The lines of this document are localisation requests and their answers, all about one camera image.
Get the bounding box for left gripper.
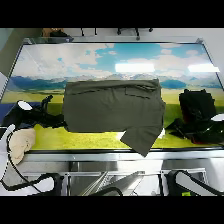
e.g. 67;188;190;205
39;111;67;130

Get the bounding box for olive green shirt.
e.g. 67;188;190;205
62;78;167;158

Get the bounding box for cream garment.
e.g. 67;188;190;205
7;127;37;166

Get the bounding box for black garment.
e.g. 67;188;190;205
178;88;218;125

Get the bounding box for silver frame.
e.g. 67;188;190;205
13;149;224;197

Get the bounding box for black cable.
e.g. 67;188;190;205
89;186;125;197
6;131;43;195

